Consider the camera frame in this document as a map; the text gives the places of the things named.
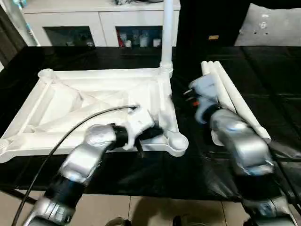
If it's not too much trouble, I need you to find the grey printed cushion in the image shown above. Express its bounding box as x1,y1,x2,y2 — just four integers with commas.
234,2,301,47

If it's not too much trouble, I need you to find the white plastic table leg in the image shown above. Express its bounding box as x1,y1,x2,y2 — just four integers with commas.
201,61,228,146
207,60,250,130
213,60,271,143

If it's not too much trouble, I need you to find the dark brown curtain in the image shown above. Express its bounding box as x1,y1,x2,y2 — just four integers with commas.
0,4,27,69

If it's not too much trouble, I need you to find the black cabinet with gold label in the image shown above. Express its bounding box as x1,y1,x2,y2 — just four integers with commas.
176,0,250,48

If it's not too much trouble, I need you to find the black work mat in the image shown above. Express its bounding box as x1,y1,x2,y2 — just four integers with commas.
0,46,301,202

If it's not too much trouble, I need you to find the white and blue pole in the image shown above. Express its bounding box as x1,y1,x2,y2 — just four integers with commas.
9,0,41,47

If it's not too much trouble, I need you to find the white sideboard with glass doors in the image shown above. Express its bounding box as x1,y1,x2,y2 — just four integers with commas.
22,0,181,48

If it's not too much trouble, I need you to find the white leg with black mark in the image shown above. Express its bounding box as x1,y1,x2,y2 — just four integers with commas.
160,0,175,76

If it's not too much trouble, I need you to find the white plastic table top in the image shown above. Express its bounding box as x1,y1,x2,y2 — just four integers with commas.
0,67,190,163

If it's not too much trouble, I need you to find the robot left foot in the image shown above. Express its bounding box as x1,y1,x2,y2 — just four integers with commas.
107,218,131,226

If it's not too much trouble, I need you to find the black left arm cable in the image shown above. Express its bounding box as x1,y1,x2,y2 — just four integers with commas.
13,105,140,226

